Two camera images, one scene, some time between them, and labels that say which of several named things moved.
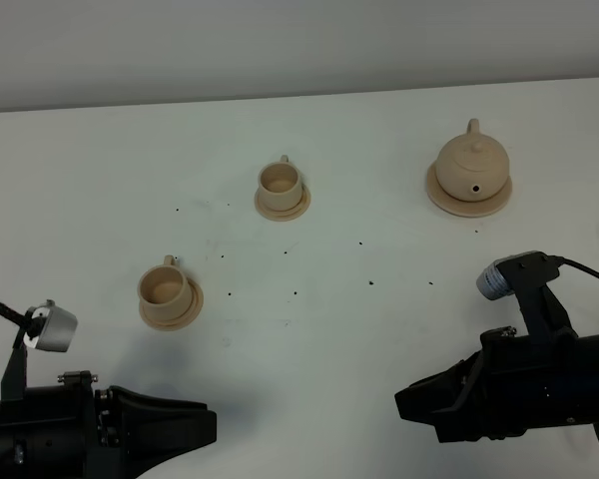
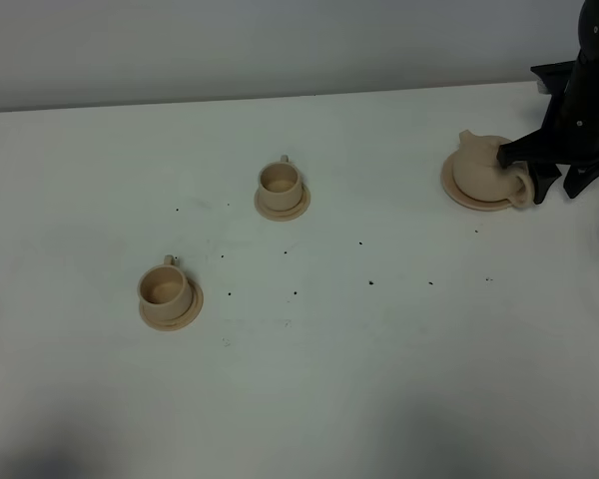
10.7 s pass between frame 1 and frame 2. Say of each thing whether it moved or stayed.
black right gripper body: moved
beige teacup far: stayed
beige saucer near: stayed
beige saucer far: stayed
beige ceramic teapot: moved
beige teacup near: stayed
